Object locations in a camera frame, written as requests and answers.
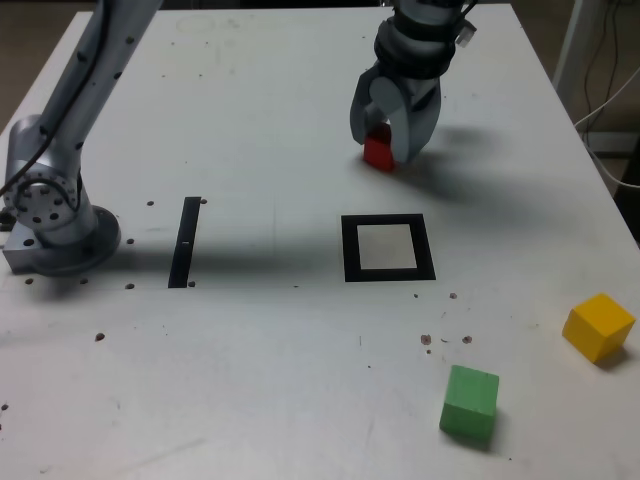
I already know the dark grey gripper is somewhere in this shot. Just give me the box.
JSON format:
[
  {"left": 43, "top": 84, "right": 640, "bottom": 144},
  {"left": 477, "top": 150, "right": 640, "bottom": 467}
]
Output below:
[{"left": 348, "top": 67, "right": 444, "bottom": 165}]

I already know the red cube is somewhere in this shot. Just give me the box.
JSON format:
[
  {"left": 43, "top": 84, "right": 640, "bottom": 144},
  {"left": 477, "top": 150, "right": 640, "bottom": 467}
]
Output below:
[{"left": 362, "top": 122, "right": 397, "bottom": 174}]

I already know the green cube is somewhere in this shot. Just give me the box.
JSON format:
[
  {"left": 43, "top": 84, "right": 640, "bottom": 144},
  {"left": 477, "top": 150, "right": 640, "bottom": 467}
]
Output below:
[{"left": 438, "top": 364, "right": 501, "bottom": 442}]

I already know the yellow cube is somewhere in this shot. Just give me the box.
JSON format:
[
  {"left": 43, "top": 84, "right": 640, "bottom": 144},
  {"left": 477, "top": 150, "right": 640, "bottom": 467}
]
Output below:
[{"left": 561, "top": 292, "right": 637, "bottom": 364}]

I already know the black tape square outline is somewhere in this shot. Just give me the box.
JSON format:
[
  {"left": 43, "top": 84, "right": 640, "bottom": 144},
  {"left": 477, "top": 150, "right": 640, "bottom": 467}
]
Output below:
[{"left": 340, "top": 213, "right": 437, "bottom": 284}]

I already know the black tape strip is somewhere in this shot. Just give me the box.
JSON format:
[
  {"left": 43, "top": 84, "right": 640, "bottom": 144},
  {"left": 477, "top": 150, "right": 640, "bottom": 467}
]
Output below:
[{"left": 167, "top": 196, "right": 202, "bottom": 290}]

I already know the white cable connector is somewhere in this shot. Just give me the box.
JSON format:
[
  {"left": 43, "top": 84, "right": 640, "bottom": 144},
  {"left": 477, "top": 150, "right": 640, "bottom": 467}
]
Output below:
[{"left": 457, "top": 19, "right": 477, "bottom": 50}]

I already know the white slanted post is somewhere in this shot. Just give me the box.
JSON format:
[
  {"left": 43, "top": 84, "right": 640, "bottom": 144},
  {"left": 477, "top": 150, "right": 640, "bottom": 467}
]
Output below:
[{"left": 552, "top": 0, "right": 604, "bottom": 96}]

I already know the white loose cable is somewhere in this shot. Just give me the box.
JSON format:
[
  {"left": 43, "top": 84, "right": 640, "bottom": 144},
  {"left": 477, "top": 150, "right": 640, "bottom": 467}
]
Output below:
[{"left": 573, "top": 66, "right": 640, "bottom": 190}]

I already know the thin black hanging cable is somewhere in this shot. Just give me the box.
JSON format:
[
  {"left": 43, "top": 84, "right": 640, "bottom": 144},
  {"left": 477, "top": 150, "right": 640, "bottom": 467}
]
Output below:
[
  {"left": 582, "top": 0, "right": 614, "bottom": 119},
  {"left": 609, "top": 0, "right": 623, "bottom": 127}
]

